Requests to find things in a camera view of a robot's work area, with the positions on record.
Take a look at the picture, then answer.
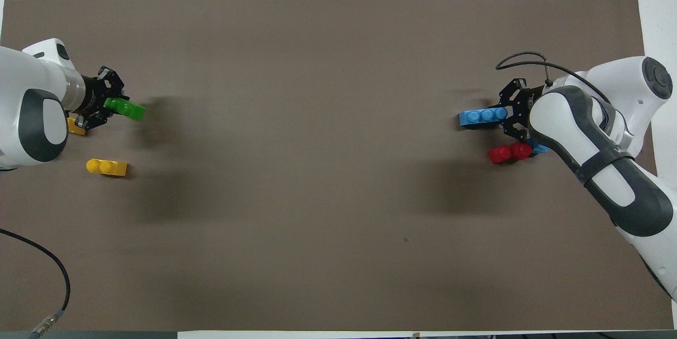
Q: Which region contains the brown table mat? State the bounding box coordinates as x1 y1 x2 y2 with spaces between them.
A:
0 0 675 332

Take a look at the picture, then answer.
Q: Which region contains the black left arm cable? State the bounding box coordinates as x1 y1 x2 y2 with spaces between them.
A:
0 228 71 337

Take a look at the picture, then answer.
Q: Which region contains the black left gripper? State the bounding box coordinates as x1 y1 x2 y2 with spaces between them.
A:
78 66 125 130

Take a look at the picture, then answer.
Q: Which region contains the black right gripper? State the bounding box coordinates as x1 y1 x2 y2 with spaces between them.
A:
489 78 543 142

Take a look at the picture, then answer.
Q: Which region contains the green two-stud brick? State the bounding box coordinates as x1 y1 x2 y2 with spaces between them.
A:
104 97 146 121

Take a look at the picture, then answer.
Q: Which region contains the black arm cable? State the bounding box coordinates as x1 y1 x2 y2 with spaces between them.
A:
0 228 71 337
496 52 610 103

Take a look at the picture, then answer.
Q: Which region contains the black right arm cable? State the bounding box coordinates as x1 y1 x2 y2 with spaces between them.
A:
496 52 610 103

